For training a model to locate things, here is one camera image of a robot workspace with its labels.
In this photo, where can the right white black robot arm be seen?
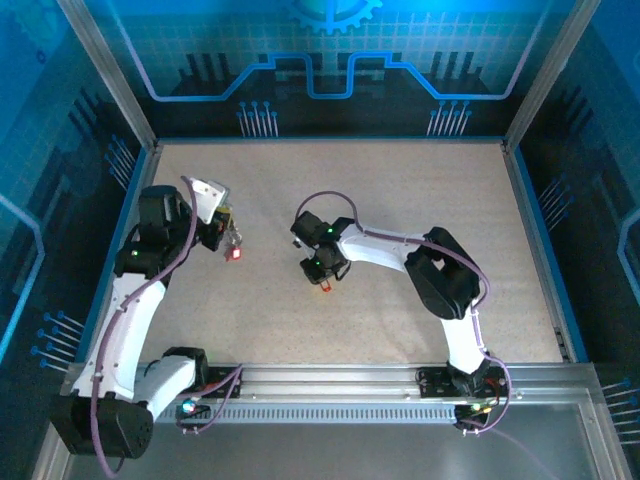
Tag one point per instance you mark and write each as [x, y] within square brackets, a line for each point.
[380, 247]

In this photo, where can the right aluminium frame post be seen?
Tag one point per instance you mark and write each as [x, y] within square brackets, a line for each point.
[550, 70]

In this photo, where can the grey metal front panel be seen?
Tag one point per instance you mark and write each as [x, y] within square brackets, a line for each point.
[325, 455]

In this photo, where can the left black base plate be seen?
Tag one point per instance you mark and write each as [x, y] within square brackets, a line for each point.
[220, 375]

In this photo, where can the left aluminium side rail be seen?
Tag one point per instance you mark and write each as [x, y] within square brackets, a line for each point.
[145, 175]

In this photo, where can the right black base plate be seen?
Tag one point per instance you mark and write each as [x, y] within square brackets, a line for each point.
[432, 382]

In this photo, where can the left aluminium frame post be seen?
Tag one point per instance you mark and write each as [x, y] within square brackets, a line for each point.
[107, 70]

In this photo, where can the left base LED board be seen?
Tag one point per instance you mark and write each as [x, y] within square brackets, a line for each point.
[189, 407]

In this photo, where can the keyring with keys and tags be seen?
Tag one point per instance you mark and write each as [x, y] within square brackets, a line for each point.
[235, 254]

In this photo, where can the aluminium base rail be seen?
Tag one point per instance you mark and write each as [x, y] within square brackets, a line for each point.
[330, 382]

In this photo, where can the aluminium side rail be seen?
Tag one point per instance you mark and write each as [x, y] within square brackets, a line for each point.
[145, 175]
[531, 225]

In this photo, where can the aluminium frame post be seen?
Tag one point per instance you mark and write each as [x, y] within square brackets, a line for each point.
[107, 70]
[550, 70]

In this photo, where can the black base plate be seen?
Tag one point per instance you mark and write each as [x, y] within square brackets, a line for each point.
[220, 375]
[432, 382]

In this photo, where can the base led board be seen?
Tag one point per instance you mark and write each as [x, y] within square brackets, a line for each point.
[189, 407]
[475, 409]

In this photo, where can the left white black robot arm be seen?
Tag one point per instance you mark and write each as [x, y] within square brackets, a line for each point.
[130, 320]

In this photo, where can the right base LED board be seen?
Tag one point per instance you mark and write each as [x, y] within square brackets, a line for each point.
[475, 409]

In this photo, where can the right aluminium side rail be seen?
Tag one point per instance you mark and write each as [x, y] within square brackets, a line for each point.
[531, 225]

